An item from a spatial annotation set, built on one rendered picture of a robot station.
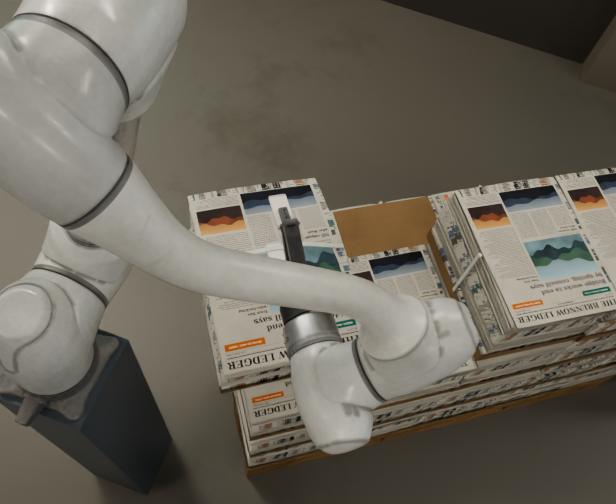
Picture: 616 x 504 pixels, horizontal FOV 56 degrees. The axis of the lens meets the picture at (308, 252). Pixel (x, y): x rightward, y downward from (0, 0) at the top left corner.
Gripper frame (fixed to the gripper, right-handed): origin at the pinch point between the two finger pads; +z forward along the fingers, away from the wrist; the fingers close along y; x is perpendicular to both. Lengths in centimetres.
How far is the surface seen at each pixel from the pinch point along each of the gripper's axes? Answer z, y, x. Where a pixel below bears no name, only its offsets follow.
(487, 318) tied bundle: -13, 33, 50
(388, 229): 38, 66, 52
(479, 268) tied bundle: -3, 27, 51
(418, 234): 34, 67, 61
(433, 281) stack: 6, 46, 48
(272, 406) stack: -17, 49, -2
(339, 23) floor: 211, 112, 97
